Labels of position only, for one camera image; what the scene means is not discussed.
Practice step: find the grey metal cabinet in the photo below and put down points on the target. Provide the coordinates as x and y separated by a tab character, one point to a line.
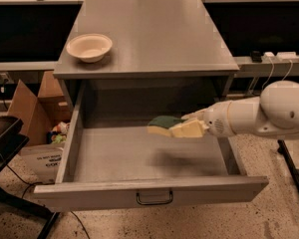
170	47

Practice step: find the open grey top drawer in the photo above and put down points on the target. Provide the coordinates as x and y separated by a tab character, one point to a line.
109	157

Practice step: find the black cart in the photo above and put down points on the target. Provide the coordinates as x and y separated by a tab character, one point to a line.
11	142

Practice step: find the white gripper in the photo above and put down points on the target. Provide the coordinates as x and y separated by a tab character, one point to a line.
216	120

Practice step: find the colourful items in box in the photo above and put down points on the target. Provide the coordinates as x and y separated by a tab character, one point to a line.
58	133

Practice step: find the grey background shelf rail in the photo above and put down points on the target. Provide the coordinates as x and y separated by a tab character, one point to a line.
27	66

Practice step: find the white power strip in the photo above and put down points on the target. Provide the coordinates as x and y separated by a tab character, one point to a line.
282	56

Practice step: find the brown cardboard box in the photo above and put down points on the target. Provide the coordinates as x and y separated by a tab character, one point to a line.
39	113

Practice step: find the white printed cardboard box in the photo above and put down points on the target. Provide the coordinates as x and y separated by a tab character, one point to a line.
44	160

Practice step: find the black power adapter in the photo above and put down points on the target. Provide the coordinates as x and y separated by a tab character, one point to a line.
256	56

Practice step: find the green and yellow sponge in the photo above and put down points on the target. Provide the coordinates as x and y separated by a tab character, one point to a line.
162	125

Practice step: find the black floor stand bar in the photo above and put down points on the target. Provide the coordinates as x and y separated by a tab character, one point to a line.
283	150

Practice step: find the white paper bowl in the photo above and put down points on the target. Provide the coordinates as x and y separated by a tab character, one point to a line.
89	48

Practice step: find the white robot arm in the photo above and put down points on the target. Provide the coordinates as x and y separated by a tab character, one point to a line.
274	114

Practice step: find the black drawer handle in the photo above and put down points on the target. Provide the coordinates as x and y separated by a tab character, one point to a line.
154	198

